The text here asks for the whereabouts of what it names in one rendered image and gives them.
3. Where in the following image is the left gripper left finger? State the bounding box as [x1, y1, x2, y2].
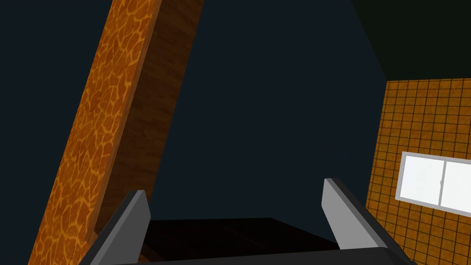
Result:
[79, 189, 151, 265]

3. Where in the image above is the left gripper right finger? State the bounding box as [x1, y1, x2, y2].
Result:
[321, 177, 400, 251]

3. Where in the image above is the white window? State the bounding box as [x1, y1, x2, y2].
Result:
[395, 150, 471, 214]

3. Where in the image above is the orange patterned wooden cupboard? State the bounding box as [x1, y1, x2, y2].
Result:
[27, 0, 205, 265]

